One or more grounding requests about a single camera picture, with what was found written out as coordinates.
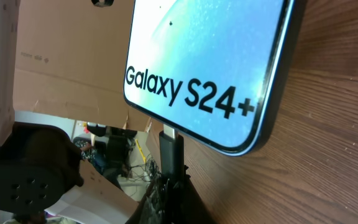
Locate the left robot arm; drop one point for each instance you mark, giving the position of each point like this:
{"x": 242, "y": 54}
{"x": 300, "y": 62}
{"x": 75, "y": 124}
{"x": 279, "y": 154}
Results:
{"x": 38, "y": 163}

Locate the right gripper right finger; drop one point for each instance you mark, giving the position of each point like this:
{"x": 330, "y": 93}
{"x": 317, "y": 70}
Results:
{"x": 184, "y": 204}

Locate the blue Galaxy smartphone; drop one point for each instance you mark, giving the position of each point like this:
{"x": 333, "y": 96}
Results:
{"x": 214, "y": 70}

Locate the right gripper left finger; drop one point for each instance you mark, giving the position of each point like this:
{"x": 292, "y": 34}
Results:
{"x": 154, "y": 207}

